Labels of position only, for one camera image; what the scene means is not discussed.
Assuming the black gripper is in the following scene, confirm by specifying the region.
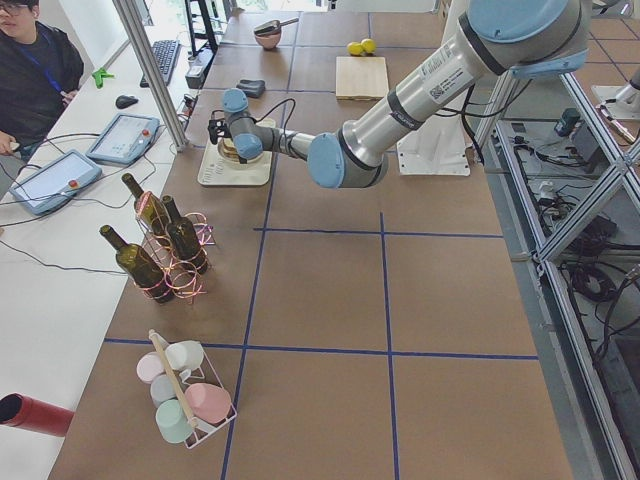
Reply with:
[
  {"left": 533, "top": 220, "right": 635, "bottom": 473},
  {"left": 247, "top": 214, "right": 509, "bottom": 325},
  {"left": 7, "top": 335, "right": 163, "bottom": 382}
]
[{"left": 208, "top": 113, "right": 231, "bottom": 143}]

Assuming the bread slice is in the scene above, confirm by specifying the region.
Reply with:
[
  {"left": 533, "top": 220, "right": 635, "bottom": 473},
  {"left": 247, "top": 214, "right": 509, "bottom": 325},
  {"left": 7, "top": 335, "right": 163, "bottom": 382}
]
[{"left": 217, "top": 138, "right": 264, "bottom": 164}]

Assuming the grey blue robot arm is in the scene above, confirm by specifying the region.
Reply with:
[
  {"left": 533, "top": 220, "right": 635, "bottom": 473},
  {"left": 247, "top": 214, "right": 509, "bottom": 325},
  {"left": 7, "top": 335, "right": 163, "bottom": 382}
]
[{"left": 208, "top": 1, "right": 592, "bottom": 189}]

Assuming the cream bear serving tray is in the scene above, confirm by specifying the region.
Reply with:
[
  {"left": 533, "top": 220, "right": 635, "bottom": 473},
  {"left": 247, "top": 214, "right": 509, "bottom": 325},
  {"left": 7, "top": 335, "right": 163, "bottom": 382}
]
[{"left": 197, "top": 141, "right": 273, "bottom": 187}]

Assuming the white round plate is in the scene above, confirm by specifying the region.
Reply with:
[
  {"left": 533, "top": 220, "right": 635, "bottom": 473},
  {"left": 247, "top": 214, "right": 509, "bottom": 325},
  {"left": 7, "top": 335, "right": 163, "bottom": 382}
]
[{"left": 254, "top": 118, "right": 276, "bottom": 129}]

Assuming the grey folded cloth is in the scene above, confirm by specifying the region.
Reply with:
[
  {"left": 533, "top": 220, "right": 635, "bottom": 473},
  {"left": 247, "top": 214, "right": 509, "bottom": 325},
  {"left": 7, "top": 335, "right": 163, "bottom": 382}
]
[{"left": 236, "top": 79, "right": 266, "bottom": 98}]

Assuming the black keyboard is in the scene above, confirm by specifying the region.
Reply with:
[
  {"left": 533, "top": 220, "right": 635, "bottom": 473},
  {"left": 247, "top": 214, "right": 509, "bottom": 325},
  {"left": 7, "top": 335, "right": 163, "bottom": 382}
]
[{"left": 152, "top": 40, "right": 181, "bottom": 85}]

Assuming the blue teach pendant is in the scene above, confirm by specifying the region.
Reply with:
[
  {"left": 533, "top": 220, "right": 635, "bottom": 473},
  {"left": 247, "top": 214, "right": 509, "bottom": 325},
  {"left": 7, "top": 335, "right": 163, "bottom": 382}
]
[
  {"left": 9, "top": 149, "right": 102, "bottom": 216},
  {"left": 86, "top": 113, "right": 160, "bottom": 166}
]

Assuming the black computer mouse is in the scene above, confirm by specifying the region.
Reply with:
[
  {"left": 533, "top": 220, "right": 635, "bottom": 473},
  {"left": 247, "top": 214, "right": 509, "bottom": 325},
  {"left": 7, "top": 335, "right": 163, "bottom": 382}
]
[{"left": 115, "top": 95, "right": 139, "bottom": 110}]

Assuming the pink bowl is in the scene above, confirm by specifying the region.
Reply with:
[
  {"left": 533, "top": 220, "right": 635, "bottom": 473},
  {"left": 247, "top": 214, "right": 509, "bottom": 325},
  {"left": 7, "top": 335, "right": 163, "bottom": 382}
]
[{"left": 254, "top": 26, "right": 282, "bottom": 50}]

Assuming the dark green wine bottle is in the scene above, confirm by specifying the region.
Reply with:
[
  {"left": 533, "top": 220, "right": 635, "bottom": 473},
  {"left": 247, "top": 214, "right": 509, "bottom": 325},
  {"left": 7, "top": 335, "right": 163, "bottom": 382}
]
[
  {"left": 161, "top": 195, "right": 208, "bottom": 274},
  {"left": 99, "top": 225, "right": 174, "bottom": 303},
  {"left": 121, "top": 173, "right": 171, "bottom": 250}
]

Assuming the metal scoop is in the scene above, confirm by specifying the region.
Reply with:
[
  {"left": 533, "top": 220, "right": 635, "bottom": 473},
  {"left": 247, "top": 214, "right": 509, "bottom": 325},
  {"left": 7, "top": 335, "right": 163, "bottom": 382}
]
[{"left": 254, "top": 18, "right": 299, "bottom": 37}]

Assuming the green clamp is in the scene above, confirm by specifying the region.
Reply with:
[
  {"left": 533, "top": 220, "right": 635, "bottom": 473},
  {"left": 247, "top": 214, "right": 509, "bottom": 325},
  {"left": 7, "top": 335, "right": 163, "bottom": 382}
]
[{"left": 91, "top": 67, "right": 114, "bottom": 89}]

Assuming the bamboo cutting board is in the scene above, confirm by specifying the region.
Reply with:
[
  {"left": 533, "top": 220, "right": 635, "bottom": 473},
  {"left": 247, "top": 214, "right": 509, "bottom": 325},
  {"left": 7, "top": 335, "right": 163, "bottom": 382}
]
[{"left": 335, "top": 56, "right": 389, "bottom": 100}]

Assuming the yellow lemon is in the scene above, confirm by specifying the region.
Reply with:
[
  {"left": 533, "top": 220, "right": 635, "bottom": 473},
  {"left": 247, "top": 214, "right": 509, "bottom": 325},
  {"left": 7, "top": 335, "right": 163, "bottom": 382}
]
[
  {"left": 360, "top": 38, "right": 377, "bottom": 55},
  {"left": 346, "top": 42, "right": 364, "bottom": 56}
]

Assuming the person in black jacket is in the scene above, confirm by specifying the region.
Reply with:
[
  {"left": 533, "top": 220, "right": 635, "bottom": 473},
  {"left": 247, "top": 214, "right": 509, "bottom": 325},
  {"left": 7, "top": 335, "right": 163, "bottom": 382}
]
[{"left": 1, "top": 1, "right": 84, "bottom": 162}]

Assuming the white cup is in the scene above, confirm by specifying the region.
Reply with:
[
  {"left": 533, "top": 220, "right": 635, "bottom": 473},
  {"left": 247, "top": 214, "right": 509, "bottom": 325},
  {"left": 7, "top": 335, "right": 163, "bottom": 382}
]
[{"left": 165, "top": 340, "right": 204, "bottom": 371}]

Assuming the light pink cup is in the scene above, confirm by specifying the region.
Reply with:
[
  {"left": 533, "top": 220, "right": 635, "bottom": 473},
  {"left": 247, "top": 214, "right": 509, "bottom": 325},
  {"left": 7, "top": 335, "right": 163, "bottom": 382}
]
[{"left": 136, "top": 352, "right": 165, "bottom": 385}]

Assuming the grey cup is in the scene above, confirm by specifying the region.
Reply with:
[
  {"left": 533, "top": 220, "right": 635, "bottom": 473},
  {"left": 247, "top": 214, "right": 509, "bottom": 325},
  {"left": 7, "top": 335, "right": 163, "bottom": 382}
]
[{"left": 150, "top": 374, "right": 176, "bottom": 408}]

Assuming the pale green cup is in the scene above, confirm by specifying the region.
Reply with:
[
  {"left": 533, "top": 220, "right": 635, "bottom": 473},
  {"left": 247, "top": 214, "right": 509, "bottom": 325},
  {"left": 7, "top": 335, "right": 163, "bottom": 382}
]
[{"left": 155, "top": 399, "right": 194, "bottom": 444}]

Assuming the red cylinder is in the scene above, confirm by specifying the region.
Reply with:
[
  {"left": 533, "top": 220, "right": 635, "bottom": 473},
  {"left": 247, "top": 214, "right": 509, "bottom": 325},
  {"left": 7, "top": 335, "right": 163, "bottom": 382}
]
[{"left": 1, "top": 393, "right": 74, "bottom": 437}]

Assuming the black braided cable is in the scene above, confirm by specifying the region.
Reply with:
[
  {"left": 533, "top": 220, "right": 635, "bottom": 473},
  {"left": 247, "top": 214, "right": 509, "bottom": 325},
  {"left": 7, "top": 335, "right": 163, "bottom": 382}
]
[{"left": 253, "top": 97, "right": 297, "bottom": 151}]

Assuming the copper wire bottle rack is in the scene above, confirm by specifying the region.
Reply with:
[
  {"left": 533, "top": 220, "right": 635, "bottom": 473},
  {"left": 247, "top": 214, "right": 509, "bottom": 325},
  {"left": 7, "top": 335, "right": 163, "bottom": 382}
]
[{"left": 135, "top": 214, "right": 206, "bottom": 304}]

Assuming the aluminium frame post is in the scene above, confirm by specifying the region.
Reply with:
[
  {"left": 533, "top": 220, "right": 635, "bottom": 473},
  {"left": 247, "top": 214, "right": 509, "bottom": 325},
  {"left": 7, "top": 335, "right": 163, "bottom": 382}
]
[{"left": 112, "top": 0, "right": 188, "bottom": 152}]

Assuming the white wire cup rack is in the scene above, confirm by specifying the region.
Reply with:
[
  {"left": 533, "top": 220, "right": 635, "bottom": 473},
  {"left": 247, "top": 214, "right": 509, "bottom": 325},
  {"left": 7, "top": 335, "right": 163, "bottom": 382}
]
[{"left": 148, "top": 330, "right": 237, "bottom": 449}]

